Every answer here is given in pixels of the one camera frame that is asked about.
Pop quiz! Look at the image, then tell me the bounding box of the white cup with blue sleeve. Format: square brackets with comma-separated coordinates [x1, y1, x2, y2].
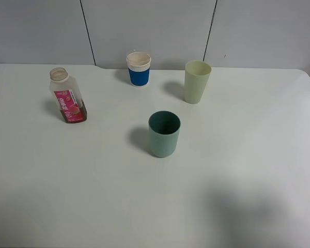
[126, 50, 151, 87]

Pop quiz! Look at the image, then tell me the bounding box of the teal green cup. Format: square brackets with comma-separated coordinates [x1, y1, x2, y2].
[148, 111, 181, 158]

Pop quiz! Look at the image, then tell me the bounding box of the clear bottle with pink label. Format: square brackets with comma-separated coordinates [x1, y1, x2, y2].
[49, 67, 87, 123]

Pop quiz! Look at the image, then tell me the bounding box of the pale green tall cup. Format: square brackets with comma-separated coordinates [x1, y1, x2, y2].
[184, 60, 212, 104]

